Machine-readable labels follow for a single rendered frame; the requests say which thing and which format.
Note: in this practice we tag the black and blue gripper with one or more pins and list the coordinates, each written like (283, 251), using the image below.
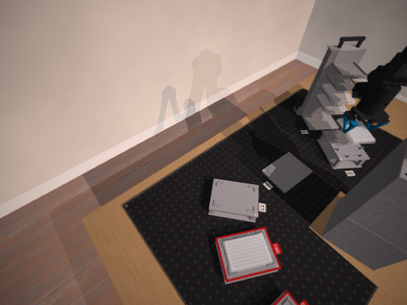
(372, 113)

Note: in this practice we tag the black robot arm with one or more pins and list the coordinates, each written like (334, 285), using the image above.
(384, 82)

